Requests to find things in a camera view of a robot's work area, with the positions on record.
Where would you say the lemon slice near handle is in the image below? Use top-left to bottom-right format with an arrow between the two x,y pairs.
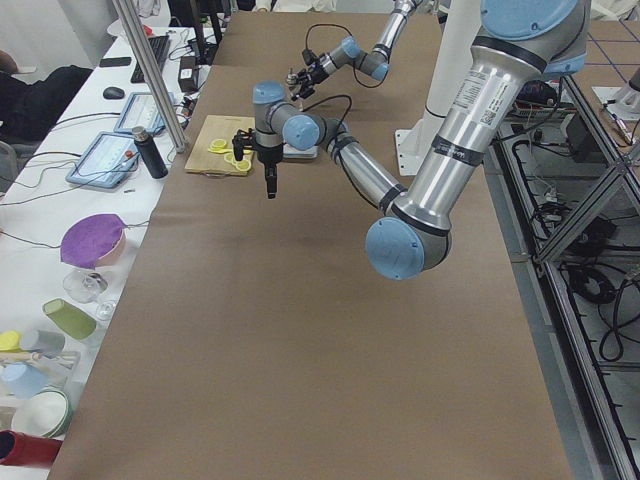
234,159 -> 252,174

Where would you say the yellow plastic cup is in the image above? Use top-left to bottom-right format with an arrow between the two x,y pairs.
0,330 -> 22,353

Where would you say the brown table mat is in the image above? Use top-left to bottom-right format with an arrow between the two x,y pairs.
47,9 -> 574,480

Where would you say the light blue plastic cup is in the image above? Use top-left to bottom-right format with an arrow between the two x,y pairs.
1,362 -> 48,399

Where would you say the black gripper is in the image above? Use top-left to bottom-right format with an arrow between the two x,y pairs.
289,63 -> 328,100
232,128 -> 284,199

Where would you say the blue tablet near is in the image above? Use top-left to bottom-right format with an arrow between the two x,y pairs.
66,132 -> 139,189

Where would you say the grey plastic cup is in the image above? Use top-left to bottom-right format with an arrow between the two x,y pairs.
19,329 -> 66,355

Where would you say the green plastic cup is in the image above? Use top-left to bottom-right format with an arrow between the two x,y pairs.
42,298 -> 97,340

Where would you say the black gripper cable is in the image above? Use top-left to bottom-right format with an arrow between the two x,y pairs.
299,94 -> 354,136

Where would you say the black keyboard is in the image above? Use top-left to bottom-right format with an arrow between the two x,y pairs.
130,34 -> 172,85

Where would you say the black thermos bottle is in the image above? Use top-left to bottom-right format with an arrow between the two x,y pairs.
132,126 -> 168,179

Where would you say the black computer mouse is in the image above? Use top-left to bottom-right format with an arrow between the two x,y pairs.
102,86 -> 125,100

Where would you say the blue tablet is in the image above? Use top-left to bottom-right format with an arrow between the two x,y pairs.
113,92 -> 165,135
66,132 -> 139,189

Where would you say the black smartphone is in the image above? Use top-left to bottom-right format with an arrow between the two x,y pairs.
99,56 -> 132,68

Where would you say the clear wine glass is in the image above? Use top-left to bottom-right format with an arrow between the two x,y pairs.
62,269 -> 117,323

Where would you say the wooden cutting board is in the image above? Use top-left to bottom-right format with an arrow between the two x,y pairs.
184,115 -> 254,176

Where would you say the purple cloth covered bowl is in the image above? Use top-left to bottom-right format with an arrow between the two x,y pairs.
60,214 -> 126,270

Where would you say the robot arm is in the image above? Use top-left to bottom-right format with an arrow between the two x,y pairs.
232,1 -> 591,280
286,0 -> 423,101

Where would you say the blue tablet far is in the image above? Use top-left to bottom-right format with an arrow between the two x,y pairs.
113,92 -> 165,135

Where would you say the aluminium frame post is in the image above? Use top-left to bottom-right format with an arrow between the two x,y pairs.
113,0 -> 187,154

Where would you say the glass sauce bottle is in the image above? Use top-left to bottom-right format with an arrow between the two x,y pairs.
286,68 -> 298,90

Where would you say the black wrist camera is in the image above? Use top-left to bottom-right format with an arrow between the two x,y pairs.
302,48 -> 317,66

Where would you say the top lemon slice of pair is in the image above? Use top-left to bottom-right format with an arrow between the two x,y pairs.
208,139 -> 229,153

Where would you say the white green bowl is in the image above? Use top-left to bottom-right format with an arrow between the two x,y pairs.
11,389 -> 72,438

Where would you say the black power adapter box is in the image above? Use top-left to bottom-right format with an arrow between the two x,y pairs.
178,55 -> 199,93

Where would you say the red cylinder container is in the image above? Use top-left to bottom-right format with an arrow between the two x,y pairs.
1,430 -> 63,468

